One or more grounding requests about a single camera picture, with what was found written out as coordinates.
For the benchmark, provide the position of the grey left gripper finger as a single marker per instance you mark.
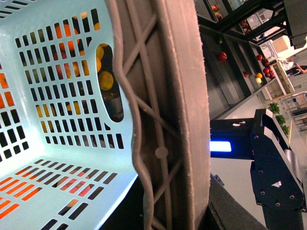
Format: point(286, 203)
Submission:
point(159, 64)

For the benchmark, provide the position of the large light blue basket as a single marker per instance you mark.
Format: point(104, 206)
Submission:
point(64, 163)

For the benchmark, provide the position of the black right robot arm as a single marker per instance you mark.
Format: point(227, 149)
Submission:
point(277, 185)

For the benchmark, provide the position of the black metal shelf rack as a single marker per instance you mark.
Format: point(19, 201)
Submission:
point(232, 32)

